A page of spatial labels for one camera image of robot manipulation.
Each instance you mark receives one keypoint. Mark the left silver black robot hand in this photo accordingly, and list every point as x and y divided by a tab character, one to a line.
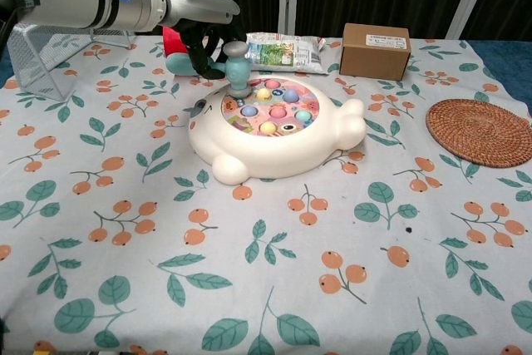
195	3

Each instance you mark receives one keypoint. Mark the teal toy hammer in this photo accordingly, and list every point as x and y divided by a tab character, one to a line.
237	68

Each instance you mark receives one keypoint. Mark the white fish-shaped toy game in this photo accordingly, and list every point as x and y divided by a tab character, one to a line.
282	147

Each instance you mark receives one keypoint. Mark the red tape roll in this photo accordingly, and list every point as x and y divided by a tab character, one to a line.
172	41

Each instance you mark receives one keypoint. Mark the printed snack packet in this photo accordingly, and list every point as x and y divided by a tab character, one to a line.
287	53

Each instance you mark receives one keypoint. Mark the silver metal mesh rack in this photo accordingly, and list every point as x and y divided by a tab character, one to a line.
37	64

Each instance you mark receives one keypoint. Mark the brown cardboard box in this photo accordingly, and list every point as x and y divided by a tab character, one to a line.
370	55

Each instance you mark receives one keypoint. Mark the floral printed tablecloth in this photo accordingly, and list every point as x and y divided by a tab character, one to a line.
266	267

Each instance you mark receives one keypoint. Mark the round woven rattan coaster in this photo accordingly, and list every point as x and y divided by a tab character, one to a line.
482	132

